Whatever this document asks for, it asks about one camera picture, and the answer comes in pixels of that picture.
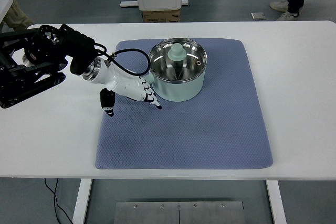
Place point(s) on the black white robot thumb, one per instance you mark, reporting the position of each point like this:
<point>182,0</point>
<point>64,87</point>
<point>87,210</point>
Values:
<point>107,101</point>

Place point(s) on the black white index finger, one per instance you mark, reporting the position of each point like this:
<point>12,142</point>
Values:
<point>145,84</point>

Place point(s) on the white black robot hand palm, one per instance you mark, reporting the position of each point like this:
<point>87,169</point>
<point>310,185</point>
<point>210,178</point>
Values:
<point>115,79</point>

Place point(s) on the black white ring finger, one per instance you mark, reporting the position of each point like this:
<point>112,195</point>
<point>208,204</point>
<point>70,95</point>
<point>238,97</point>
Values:
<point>146,99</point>

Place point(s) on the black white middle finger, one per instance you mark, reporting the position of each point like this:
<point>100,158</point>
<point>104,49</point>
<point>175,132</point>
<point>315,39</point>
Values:
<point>149,93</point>

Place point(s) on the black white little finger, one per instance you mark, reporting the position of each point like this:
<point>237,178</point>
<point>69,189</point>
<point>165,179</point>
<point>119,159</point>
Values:
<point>155,103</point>

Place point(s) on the green pot with handle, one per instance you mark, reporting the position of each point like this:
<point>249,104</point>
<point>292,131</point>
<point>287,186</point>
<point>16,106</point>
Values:
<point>175,92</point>

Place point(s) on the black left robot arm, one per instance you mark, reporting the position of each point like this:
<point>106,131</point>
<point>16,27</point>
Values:
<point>32,62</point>

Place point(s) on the glass lid with green knob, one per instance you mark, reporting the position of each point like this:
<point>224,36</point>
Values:
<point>177,60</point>

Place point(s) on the blue quilted mat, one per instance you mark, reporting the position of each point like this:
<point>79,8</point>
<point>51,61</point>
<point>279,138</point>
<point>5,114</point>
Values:
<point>222,127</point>

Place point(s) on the brown cardboard box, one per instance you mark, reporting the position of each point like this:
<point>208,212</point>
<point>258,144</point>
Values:
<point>162,16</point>

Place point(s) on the person in beige trousers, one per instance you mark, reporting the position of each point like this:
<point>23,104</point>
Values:
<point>15,18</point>

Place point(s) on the grey metal floor plate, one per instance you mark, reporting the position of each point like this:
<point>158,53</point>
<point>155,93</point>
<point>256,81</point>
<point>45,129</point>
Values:
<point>180,212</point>

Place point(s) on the white side table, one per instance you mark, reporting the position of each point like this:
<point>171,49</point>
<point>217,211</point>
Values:
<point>4,7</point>

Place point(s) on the white table leg left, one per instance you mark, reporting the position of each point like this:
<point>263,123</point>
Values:
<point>82,201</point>

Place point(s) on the white table leg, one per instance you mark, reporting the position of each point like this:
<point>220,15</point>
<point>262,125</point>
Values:
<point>275,200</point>
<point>82,201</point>

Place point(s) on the small grey floor object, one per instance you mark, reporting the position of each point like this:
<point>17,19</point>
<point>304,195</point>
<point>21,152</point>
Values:
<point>258,16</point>

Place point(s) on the white table leg right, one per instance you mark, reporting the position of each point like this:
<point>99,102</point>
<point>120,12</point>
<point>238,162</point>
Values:
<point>275,200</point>

